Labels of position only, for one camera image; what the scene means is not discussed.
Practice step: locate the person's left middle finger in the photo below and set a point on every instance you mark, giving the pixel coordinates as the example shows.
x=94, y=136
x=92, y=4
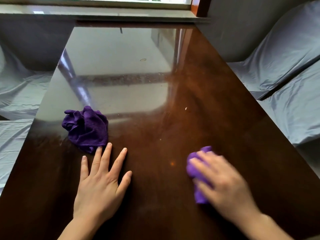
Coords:
x=105, y=158

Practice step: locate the person's left little finger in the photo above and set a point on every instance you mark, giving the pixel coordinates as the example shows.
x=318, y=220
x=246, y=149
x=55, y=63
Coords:
x=84, y=168

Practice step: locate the person's right hand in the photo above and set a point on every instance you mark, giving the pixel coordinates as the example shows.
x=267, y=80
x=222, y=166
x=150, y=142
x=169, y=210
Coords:
x=228, y=189

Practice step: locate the person's left hand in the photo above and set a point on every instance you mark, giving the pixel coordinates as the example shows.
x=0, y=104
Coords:
x=97, y=192

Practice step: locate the light purple cleaning cloth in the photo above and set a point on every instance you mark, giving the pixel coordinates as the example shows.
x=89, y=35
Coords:
x=192, y=171

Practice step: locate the person's right forearm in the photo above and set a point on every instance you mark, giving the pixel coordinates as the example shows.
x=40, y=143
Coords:
x=265, y=227

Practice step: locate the grey covered seat cushion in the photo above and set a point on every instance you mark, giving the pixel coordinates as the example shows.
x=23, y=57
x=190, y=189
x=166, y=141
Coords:
x=11, y=147
x=297, y=107
x=20, y=94

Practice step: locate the white framed window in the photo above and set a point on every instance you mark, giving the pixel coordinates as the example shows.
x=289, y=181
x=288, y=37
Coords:
x=107, y=0

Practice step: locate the person's right thumb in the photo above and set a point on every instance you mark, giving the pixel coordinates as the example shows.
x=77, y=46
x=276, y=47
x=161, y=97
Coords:
x=203, y=188

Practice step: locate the person's left thumb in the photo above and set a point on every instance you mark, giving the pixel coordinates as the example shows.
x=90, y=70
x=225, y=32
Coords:
x=124, y=181

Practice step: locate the grey covered backrest cushion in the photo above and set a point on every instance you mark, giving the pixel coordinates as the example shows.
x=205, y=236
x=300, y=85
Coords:
x=280, y=52

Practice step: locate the dark purple crumpled cloth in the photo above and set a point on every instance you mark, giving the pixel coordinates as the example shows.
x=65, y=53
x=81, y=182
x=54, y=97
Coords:
x=86, y=128

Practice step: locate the person's left forearm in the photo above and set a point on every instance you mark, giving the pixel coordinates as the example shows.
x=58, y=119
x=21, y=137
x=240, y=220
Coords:
x=77, y=229

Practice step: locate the grey stone window sill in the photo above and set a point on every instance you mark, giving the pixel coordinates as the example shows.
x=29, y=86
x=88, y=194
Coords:
x=100, y=14

